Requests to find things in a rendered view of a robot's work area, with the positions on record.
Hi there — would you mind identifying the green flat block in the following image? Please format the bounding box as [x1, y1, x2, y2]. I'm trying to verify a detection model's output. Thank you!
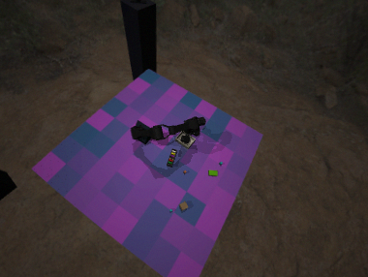
[208, 170, 218, 176]

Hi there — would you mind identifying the beige square tray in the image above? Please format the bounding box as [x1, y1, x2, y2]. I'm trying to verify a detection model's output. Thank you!
[175, 131, 196, 149]

